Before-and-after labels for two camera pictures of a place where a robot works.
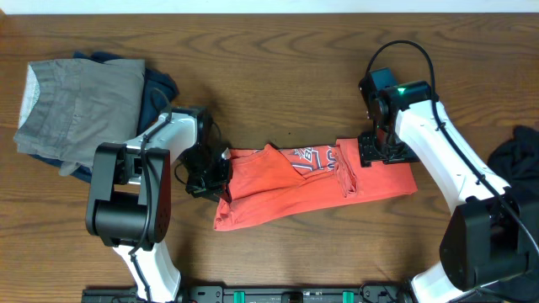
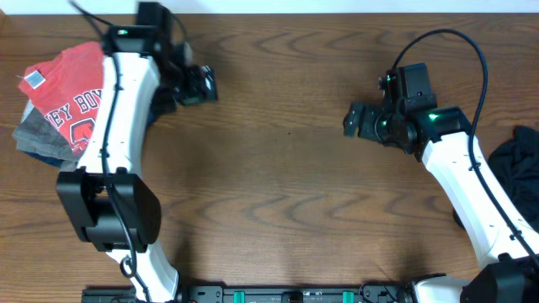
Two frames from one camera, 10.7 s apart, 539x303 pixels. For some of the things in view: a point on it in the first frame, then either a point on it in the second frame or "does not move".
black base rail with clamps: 264,293 does not move
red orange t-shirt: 269,180 to 68,90
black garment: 516,161 does not move
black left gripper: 217,191 to 200,97
